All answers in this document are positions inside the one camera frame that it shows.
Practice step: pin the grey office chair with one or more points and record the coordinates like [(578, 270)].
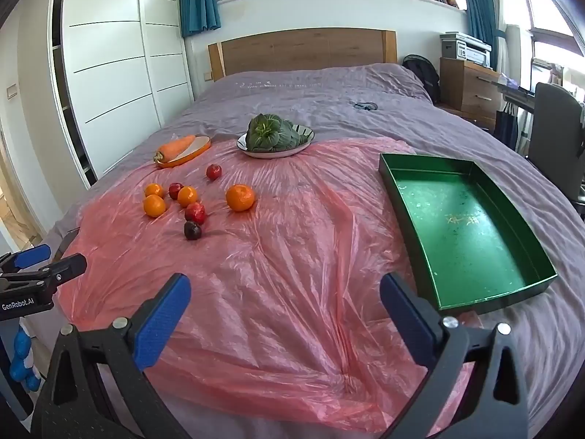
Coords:
[(555, 123)]

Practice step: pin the grey desk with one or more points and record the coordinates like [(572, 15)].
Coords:
[(516, 93)]

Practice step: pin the blue and white toy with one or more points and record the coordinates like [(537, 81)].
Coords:
[(23, 359)]

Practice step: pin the black backpack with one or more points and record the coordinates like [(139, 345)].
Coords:
[(422, 77)]

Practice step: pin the white printer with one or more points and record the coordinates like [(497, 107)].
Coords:
[(466, 49)]

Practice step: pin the green tray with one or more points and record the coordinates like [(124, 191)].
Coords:
[(457, 228)]

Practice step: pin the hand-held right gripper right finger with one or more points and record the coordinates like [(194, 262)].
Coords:
[(406, 315)]

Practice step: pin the wooden headboard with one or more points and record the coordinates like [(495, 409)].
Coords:
[(301, 50)]

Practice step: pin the large orange tangerine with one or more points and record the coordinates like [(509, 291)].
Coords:
[(240, 197)]

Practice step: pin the small red fruit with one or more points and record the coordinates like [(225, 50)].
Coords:
[(213, 171), (174, 190)]

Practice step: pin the dark blue bag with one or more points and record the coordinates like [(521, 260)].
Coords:
[(506, 125)]

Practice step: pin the striped white plate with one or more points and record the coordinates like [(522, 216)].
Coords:
[(305, 136)]

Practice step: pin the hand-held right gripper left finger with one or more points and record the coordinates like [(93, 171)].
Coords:
[(164, 320)]

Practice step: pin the orange oval plate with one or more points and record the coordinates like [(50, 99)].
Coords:
[(200, 147)]

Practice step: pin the red apple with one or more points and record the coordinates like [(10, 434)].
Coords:
[(195, 212)]

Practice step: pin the carrot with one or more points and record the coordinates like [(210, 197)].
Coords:
[(176, 147)]

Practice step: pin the dark plum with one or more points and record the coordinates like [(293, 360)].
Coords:
[(192, 230)]

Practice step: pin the white wardrobe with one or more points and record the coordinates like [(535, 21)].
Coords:
[(109, 64)]

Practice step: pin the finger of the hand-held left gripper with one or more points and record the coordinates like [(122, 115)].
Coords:
[(32, 256), (68, 267)]

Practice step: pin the wooden dresser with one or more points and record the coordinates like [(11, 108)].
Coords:
[(466, 87)]

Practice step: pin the green bok choy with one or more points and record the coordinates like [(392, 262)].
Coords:
[(269, 133)]

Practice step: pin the pink plastic sheet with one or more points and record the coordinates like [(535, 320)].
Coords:
[(274, 256)]

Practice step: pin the wall light switch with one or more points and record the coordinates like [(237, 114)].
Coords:
[(11, 89)]

